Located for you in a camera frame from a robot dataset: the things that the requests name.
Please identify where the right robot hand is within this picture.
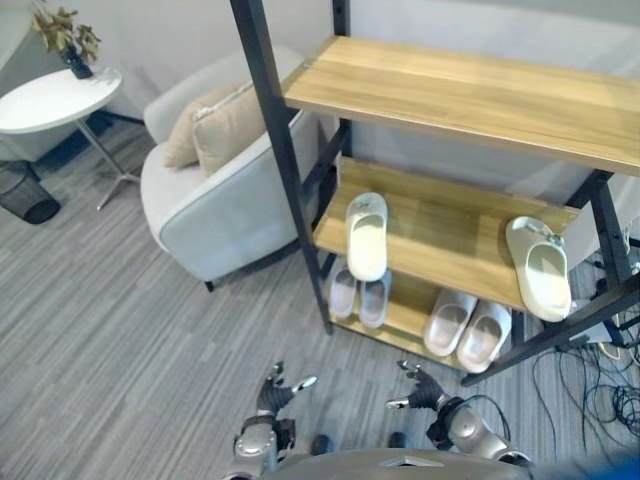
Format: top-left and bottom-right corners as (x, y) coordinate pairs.
(385, 359), (451, 413)

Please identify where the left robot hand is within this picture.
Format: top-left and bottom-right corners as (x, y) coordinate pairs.
(255, 360), (319, 417)

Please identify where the pale pink slipper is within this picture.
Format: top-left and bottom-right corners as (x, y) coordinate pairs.
(423, 288), (479, 357)
(455, 298), (512, 374)

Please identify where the silver robot torso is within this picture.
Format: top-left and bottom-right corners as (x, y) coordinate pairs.
(259, 448), (536, 480)

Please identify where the grey slipper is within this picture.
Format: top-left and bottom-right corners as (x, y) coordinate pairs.
(358, 271), (393, 330)
(328, 267), (358, 320)

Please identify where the cream slipper with charm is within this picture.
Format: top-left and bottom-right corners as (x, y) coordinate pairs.
(505, 215), (573, 323)

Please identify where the white armchair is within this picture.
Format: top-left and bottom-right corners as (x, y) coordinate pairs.
(140, 45), (331, 293)

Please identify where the beige cushion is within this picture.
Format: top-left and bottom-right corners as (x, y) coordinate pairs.
(163, 82), (246, 170)
(192, 85), (269, 177)

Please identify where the black mesh waste bin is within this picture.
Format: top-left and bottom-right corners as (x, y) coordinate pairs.
(0, 160), (62, 225)

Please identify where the round white side table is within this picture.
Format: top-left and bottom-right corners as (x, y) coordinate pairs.
(0, 67), (141, 211)

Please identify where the potted plant dark vase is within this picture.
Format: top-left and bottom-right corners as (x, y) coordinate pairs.
(31, 0), (102, 80)

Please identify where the black cable tangle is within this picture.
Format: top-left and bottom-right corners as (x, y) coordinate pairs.
(530, 249), (640, 459)

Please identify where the wooden shoe rack black frame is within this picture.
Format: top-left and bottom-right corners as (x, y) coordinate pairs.
(229, 0), (640, 387)

